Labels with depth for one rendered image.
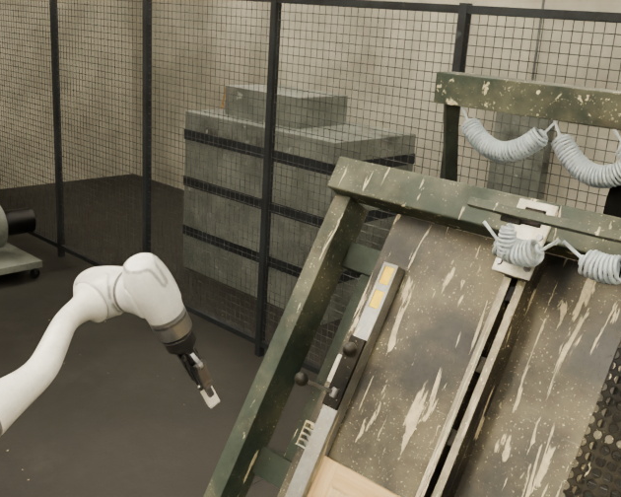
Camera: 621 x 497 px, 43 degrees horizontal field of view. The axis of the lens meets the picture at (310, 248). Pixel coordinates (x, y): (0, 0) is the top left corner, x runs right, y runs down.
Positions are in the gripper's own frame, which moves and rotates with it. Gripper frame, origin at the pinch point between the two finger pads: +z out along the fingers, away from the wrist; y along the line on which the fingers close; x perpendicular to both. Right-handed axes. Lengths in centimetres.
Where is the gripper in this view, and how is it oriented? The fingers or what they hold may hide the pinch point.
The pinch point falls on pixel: (209, 393)
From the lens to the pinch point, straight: 197.8
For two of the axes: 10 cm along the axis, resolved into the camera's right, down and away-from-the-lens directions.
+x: -7.4, 5.4, -4.0
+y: -5.9, -2.5, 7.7
